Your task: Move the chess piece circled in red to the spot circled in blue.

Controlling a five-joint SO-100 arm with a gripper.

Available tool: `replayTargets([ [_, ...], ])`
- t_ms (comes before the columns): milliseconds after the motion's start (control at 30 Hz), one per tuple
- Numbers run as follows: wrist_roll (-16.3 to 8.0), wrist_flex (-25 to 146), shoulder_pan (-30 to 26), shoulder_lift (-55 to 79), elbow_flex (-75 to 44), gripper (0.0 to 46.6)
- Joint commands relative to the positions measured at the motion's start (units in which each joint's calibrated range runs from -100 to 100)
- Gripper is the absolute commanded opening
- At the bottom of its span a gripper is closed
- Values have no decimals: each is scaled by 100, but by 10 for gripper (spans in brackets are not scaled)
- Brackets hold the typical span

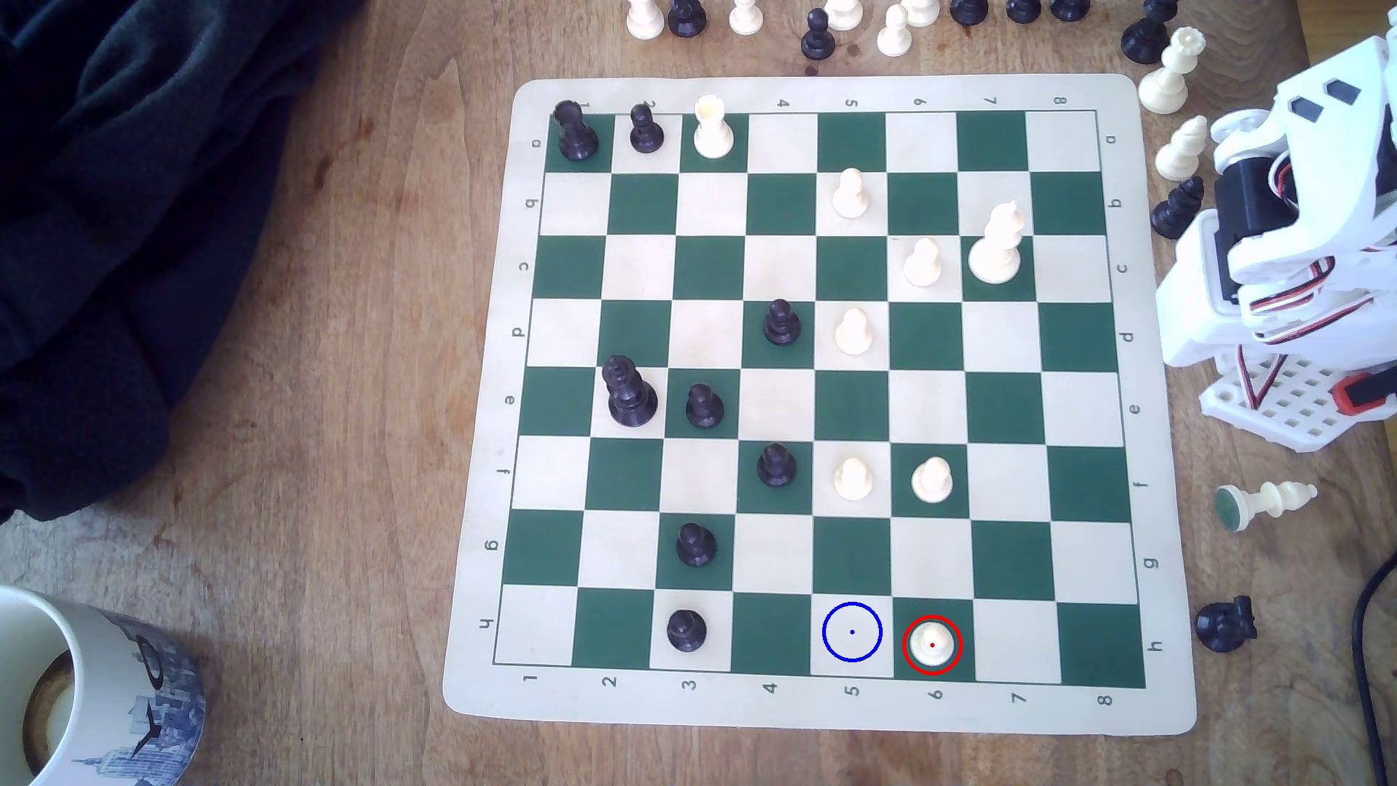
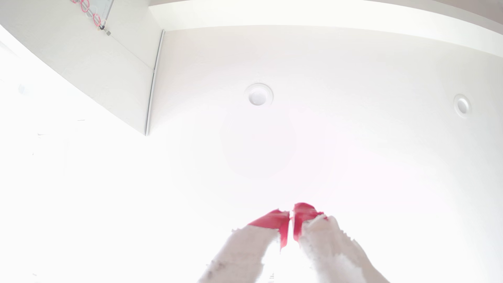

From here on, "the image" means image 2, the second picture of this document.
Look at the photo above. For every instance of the round recessed ceiling light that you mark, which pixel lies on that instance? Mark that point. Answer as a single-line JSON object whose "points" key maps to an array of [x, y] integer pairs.
{"points": [[462, 105], [257, 95]]}

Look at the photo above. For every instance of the frame with red rings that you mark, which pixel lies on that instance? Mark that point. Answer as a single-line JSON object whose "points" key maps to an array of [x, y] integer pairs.
{"points": [[98, 10]]}

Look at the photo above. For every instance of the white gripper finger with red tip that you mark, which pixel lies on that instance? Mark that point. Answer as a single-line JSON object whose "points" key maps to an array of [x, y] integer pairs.
{"points": [[330, 247], [251, 247]]}

